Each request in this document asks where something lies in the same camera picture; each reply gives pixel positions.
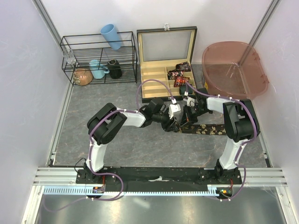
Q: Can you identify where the light blue cable duct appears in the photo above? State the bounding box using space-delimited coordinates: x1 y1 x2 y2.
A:
43 185 224 196

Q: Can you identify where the brown round vase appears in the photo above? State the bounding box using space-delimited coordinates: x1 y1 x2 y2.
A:
73 68 93 86

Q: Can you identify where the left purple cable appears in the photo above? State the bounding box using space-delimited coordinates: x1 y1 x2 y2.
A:
42 79 177 212

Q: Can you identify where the black wire rack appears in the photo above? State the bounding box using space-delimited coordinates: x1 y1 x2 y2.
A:
60 31 138 85

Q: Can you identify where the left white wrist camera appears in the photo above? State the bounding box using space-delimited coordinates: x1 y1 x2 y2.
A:
168 99 181 119

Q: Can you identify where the black wooden tie box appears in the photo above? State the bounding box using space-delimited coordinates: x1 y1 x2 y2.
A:
136 24 197 103

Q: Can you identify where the dark green rolled tie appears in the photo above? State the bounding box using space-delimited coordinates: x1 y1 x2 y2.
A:
179 84 193 95

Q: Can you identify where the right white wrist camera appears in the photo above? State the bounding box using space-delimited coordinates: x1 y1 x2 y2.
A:
183 91 195 107

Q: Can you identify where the dark floral necktie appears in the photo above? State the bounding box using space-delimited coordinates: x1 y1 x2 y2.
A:
177 124 227 135

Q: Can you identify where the pink transparent plastic tub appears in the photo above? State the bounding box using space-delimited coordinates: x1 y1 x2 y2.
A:
202 41 269 99

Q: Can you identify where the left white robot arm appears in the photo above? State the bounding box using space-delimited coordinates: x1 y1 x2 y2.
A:
84 98 181 183

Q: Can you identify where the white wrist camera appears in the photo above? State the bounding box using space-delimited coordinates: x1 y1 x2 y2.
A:
168 99 181 119
183 91 195 107

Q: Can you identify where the dark pink patterned rolled tie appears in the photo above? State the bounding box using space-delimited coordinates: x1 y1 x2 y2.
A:
176 62 191 72

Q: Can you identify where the red patterned rolled tie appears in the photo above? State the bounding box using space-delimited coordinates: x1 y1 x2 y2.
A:
174 76 190 87

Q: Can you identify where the clear glass cup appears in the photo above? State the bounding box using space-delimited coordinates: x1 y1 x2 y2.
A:
63 49 76 65

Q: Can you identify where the blue plastic cup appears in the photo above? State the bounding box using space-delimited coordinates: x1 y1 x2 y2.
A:
100 24 122 50

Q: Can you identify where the black ceramic jar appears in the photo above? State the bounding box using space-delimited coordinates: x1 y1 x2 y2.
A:
107 59 122 79

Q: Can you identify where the black pink floral rolled tie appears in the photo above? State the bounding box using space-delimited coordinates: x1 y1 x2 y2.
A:
167 70 184 80

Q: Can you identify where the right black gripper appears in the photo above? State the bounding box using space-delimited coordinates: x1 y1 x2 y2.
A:
179 105 210 128

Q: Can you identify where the light blue mug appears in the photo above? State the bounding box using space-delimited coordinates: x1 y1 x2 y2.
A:
89 60 110 79

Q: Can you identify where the purple cable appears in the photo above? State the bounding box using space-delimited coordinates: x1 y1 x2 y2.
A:
185 80 259 202
42 79 177 212

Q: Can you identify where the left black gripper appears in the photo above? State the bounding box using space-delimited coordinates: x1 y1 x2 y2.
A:
152 109 178 133

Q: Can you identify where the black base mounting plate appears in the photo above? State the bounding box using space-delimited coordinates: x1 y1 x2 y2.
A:
76 167 242 191

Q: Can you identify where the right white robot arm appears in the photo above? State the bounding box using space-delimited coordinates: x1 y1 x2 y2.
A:
179 88 260 184

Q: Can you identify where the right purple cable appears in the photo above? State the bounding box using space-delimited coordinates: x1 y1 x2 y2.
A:
185 80 259 202

